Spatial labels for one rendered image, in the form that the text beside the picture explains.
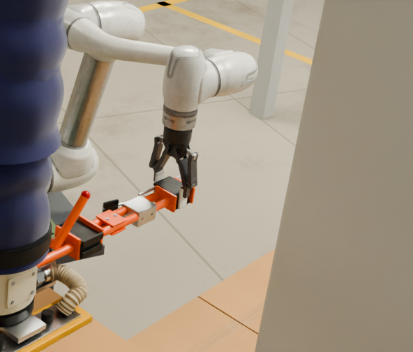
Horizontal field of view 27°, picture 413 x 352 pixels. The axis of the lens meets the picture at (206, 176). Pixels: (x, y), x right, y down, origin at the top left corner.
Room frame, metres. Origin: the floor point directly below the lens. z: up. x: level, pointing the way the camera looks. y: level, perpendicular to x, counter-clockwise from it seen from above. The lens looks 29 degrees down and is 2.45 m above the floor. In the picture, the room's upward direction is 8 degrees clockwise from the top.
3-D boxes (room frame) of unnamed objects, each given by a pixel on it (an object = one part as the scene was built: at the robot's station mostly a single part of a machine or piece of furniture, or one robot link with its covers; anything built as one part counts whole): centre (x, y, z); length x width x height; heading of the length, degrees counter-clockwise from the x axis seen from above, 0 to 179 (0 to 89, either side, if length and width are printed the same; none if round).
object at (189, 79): (2.06, 0.08, 1.58); 0.13 x 0.11 x 0.16; 134
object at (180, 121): (2.05, 0.09, 1.48); 0.09 x 0.09 x 0.06
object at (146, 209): (1.94, 0.16, 1.24); 0.07 x 0.07 x 0.04; 55
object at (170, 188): (2.05, 0.08, 1.24); 0.08 x 0.07 x 0.05; 145
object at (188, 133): (2.05, 0.09, 1.40); 0.08 x 0.07 x 0.09; 54
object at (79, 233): (1.77, 0.29, 1.25); 0.10 x 0.08 x 0.06; 55
